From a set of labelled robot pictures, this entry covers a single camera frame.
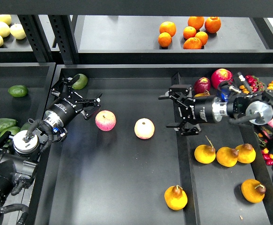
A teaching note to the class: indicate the pale yellow pear middle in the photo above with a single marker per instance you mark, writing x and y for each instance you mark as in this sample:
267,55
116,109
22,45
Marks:
4,30

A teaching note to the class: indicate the orange top left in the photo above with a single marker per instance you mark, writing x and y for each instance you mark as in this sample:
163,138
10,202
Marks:
168,27

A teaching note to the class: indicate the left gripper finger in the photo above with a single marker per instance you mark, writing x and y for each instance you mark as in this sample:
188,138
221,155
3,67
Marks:
63,88
88,107

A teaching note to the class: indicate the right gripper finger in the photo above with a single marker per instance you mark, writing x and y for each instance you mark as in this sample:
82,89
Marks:
182,129
179,93

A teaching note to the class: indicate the pale pink apple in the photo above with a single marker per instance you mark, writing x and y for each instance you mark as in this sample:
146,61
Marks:
144,128

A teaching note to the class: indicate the light green avocado left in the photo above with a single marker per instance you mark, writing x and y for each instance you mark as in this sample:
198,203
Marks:
13,131

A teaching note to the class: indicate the pale yellow pear top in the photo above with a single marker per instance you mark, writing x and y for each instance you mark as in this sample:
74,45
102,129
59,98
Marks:
7,19

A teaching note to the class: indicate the red apple right tray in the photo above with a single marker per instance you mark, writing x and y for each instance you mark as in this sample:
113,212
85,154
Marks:
219,76

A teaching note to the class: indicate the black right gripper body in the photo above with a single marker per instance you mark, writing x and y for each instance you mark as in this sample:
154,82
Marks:
202,110

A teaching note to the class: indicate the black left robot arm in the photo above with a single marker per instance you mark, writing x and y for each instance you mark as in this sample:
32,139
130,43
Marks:
20,153

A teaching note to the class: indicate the orange cherry tomato cluster left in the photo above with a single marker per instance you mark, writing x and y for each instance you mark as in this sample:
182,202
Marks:
244,89

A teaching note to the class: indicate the green avocado at tray corner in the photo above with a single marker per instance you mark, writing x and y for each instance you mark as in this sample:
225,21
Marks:
81,81

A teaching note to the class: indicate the orange right of centre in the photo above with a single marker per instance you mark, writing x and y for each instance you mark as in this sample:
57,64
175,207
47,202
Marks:
202,36

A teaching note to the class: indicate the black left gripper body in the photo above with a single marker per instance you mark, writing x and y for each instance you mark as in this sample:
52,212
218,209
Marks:
62,111

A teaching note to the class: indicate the pink red apple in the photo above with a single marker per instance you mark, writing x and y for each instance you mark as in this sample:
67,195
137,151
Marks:
105,120

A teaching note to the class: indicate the yellow pear with long stem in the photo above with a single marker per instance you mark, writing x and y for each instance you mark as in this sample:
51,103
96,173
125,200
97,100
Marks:
205,154

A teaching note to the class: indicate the pale yellow pear right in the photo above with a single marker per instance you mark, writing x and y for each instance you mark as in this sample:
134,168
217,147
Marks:
17,31

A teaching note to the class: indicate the black shelf upright post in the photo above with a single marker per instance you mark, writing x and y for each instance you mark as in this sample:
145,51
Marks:
63,30

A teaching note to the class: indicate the orange top right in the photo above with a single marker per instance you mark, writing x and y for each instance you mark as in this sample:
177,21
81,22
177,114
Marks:
212,24

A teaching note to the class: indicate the orange front bottom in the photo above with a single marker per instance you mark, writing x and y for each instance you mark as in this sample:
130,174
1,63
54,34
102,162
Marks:
192,43

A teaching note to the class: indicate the yellow pear by dark apple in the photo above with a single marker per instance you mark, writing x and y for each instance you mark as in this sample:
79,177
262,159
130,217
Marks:
204,94

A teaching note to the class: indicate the orange lower left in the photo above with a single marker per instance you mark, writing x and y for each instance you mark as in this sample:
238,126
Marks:
164,39

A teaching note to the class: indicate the dark red apple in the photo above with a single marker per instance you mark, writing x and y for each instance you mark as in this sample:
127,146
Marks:
202,85

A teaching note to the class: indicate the orange top centre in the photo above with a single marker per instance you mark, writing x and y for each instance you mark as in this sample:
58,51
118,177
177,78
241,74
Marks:
196,22

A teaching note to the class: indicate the black left tray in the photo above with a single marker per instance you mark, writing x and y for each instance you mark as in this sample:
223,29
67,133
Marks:
38,78

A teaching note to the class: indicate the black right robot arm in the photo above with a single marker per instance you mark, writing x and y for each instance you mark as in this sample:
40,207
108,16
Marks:
230,101

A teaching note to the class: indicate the black tray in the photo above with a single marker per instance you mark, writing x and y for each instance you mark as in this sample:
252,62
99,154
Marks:
38,78
116,178

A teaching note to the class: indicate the red cherry tomato cluster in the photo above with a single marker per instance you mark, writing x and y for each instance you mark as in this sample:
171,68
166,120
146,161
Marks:
254,82

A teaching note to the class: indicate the green avocado in left tray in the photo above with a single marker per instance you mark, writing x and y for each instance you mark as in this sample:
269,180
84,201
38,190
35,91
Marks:
18,91

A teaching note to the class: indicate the orange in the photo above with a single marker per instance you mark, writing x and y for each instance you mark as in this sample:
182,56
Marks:
192,43
212,24
164,39
189,32
202,36
196,22
168,27

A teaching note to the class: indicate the black tray divider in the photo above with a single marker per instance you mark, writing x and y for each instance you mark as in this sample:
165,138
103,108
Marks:
191,211

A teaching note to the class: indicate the dark avocado upright left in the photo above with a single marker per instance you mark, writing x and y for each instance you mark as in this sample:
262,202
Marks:
26,126

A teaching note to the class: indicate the black centre tray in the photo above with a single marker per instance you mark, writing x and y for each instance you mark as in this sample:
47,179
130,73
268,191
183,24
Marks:
116,178

